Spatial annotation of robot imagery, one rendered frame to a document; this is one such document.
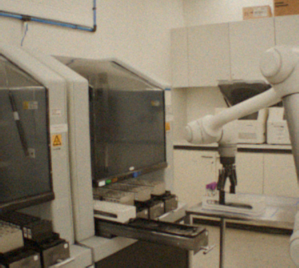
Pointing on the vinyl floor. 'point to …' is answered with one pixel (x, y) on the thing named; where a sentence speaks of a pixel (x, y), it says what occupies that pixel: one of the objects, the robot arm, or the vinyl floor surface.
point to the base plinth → (244, 227)
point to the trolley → (281, 216)
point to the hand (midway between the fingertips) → (227, 197)
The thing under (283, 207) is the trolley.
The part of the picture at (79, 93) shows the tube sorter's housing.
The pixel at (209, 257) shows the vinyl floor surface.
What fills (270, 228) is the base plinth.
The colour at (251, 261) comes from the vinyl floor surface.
